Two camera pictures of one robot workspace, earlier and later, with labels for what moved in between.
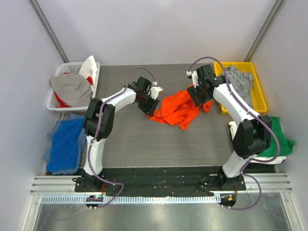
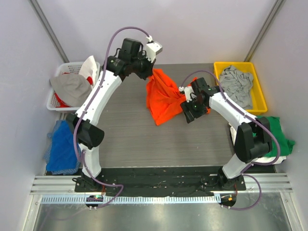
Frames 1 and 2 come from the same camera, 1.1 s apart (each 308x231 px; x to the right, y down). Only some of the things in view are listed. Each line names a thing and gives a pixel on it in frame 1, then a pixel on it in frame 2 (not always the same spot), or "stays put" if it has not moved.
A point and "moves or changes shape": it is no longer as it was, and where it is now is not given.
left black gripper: x=149 y=106 to x=146 y=70
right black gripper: x=197 y=96 to x=191 y=112
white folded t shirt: x=233 y=127 stays put
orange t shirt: x=177 y=108 moves or changes shape
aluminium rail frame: x=278 y=183 stays put
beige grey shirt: x=74 y=89 stays put
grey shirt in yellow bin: x=241 y=83 stays put
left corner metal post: x=48 y=31 stays put
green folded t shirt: x=286 y=145 stays put
